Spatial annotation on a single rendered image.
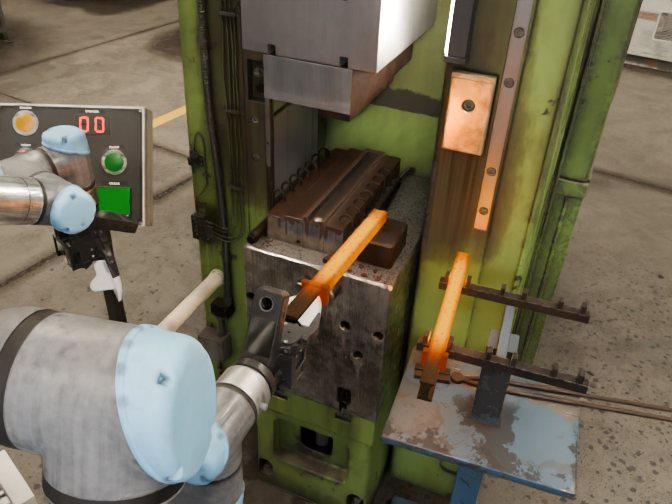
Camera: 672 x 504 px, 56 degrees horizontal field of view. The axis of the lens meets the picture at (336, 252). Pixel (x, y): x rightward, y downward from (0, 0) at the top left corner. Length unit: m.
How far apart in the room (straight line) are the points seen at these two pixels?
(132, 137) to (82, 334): 1.07
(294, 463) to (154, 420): 1.55
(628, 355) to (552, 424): 1.42
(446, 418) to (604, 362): 1.45
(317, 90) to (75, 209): 0.55
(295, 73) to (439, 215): 0.47
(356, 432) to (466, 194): 0.72
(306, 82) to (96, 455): 0.98
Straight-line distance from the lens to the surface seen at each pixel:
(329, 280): 1.07
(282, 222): 1.53
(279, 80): 1.38
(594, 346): 2.89
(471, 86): 1.37
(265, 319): 0.90
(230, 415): 0.83
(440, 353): 1.19
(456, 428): 1.45
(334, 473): 2.02
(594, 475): 2.41
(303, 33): 1.33
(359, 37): 1.28
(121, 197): 1.57
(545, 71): 1.37
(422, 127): 1.83
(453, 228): 1.54
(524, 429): 1.49
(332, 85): 1.33
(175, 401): 0.51
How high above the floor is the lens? 1.77
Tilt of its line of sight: 34 degrees down
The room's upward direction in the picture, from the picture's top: 3 degrees clockwise
